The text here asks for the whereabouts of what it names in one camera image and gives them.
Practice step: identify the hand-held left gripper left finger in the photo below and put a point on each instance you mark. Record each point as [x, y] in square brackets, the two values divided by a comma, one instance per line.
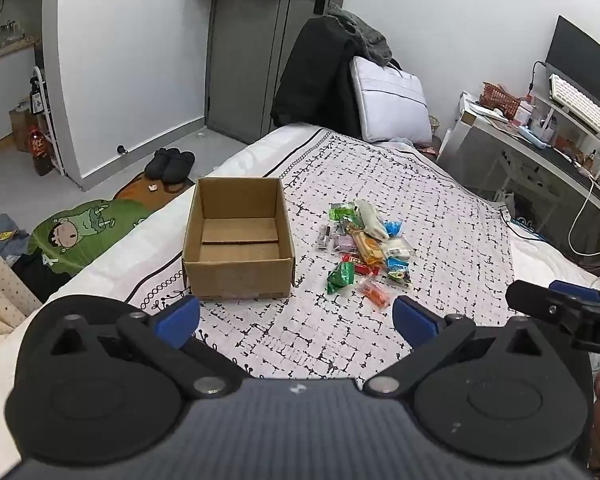
[180, 317]

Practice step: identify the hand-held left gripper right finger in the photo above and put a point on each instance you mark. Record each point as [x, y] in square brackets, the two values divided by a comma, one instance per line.
[412, 322]

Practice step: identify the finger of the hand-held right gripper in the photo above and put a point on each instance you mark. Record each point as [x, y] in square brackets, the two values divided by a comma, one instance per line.
[535, 302]
[577, 291]

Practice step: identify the cardboard box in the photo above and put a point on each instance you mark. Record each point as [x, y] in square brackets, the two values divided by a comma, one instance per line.
[237, 255]

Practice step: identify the pile of snack packets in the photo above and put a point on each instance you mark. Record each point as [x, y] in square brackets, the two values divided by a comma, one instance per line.
[367, 250]

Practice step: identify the white black patterned blanket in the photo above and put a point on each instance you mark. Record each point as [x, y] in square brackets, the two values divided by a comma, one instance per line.
[430, 210]

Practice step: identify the green cartoon floor mat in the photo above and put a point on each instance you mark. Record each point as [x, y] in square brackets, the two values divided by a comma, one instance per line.
[80, 232]

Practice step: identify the white desk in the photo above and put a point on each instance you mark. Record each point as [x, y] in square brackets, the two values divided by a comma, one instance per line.
[530, 160]

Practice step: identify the black clothing heap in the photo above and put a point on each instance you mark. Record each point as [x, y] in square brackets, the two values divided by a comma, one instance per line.
[40, 275]

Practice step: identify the light blue power bank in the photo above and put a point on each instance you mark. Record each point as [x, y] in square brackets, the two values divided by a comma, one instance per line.
[532, 136]

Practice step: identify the red flat packet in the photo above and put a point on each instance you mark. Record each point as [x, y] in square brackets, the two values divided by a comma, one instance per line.
[426, 150]

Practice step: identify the beige dotted cloth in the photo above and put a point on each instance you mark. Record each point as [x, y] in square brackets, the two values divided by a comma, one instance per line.
[2, 290]

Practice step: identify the light blue cloth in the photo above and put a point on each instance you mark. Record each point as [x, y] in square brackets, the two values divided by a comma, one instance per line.
[401, 141]

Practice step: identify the white keyboard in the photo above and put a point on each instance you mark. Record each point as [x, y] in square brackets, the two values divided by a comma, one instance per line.
[585, 107]

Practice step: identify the pink box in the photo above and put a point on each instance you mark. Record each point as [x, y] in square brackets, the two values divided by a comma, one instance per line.
[524, 112]

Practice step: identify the blue jeans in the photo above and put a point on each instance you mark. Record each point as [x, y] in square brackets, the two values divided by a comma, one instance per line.
[10, 240]

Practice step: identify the small yellow packet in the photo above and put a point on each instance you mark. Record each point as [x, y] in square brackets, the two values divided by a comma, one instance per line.
[6, 235]

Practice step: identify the orange plastic basket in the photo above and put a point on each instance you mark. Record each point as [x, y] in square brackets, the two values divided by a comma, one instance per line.
[500, 99]

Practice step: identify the dark soda bottle red label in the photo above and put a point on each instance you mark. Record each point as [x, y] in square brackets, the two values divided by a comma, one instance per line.
[41, 152]

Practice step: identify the grey laptop bag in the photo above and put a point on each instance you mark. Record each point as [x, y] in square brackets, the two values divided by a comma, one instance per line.
[390, 100]

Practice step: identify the black monitor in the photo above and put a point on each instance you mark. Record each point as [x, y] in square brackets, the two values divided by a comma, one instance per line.
[580, 60]

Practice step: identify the brown carton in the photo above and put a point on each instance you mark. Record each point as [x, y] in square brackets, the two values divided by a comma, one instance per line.
[20, 127]

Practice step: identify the dark bottle white label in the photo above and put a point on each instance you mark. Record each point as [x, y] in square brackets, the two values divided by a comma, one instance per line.
[36, 97]

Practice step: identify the grey door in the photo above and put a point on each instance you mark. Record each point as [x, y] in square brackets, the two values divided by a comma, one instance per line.
[245, 60]

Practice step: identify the white kitchen cabinet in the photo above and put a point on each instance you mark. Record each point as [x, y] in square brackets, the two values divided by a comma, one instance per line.
[2, 100]

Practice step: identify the grey hoodie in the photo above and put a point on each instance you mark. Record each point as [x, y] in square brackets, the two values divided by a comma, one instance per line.
[367, 35]

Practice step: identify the kitchen countertop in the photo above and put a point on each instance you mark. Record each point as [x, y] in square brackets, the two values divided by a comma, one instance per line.
[5, 49]

